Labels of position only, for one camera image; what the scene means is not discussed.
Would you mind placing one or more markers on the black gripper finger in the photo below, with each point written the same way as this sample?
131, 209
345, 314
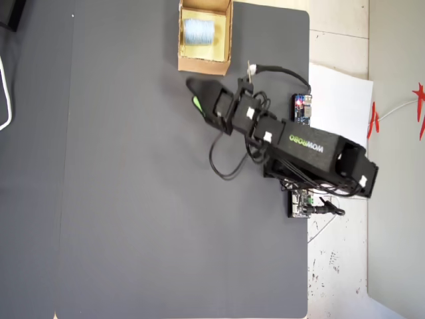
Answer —
198, 105
204, 87

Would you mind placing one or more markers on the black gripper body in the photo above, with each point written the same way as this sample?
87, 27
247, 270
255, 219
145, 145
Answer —
221, 109

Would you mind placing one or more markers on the black WOWROBO robot arm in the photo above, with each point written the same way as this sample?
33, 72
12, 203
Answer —
308, 149

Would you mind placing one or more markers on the open cardboard box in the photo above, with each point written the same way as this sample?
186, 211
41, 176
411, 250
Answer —
204, 61

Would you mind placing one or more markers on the blue circuit board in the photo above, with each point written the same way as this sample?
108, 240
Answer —
301, 111

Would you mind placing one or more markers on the white paper sheet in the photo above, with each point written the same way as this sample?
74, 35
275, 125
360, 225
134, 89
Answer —
338, 106

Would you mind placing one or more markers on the dark grey table mat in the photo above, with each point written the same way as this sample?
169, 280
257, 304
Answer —
30, 199
149, 216

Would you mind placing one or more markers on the white green circuit board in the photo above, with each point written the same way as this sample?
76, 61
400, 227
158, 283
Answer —
299, 206

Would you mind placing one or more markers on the black power plug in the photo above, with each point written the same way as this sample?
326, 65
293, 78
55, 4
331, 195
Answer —
323, 210

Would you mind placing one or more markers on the red narrow sticker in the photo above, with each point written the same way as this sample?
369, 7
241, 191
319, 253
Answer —
374, 123

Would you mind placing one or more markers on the white curved tube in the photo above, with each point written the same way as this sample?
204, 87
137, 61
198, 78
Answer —
7, 96

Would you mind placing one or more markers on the red star sticker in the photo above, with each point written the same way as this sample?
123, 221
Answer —
421, 99

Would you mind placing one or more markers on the black monitor corner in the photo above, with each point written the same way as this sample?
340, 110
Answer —
10, 13

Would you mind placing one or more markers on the small wrist camera board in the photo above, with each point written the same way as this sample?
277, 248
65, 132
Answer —
249, 73

